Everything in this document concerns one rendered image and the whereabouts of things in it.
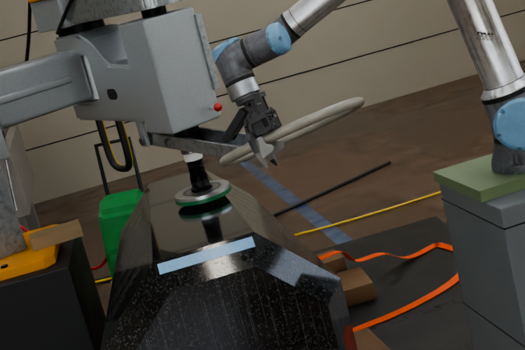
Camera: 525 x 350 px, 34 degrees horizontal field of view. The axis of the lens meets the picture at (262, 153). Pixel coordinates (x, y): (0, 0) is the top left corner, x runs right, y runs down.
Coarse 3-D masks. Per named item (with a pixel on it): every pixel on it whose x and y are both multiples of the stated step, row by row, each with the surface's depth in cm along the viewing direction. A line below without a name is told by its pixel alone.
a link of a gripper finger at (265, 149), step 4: (256, 140) 246; (260, 140) 246; (256, 144) 246; (260, 144) 246; (264, 144) 245; (268, 144) 245; (260, 148) 246; (264, 148) 245; (268, 148) 245; (272, 148) 244; (260, 152) 246; (264, 152) 245; (268, 152) 245; (256, 156) 246; (260, 156) 245; (264, 156) 245; (260, 160) 246; (264, 160) 246; (264, 164) 246; (268, 168) 246
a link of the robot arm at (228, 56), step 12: (216, 48) 246; (228, 48) 245; (240, 48) 244; (216, 60) 247; (228, 60) 245; (240, 60) 244; (228, 72) 246; (240, 72) 245; (252, 72) 248; (228, 84) 247
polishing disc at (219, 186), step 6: (210, 180) 339; (216, 180) 336; (222, 180) 334; (216, 186) 328; (222, 186) 326; (228, 186) 327; (180, 192) 332; (186, 192) 330; (204, 192) 324; (210, 192) 321; (216, 192) 321; (180, 198) 323; (186, 198) 321; (192, 198) 320; (198, 198) 319; (204, 198) 320
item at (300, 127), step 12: (324, 108) 249; (336, 108) 250; (348, 108) 254; (300, 120) 246; (312, 120) 246; (324, 120) 288; (276, 132) 246; (288, 132) 246; (300, 132) 291; (228, 156) 257; (240, 156) 254; (252, 156) 287
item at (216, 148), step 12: (204, 132) 324; (216, 132) 317; (144, 144) 336; (156, 144) 334; (168, 144) 325; (180, 144) 318; (192, 144) 311; (204, 144) 304; (216, 144) 297; (228, 144) 311; (240, 144) 306; (216, 156) 300
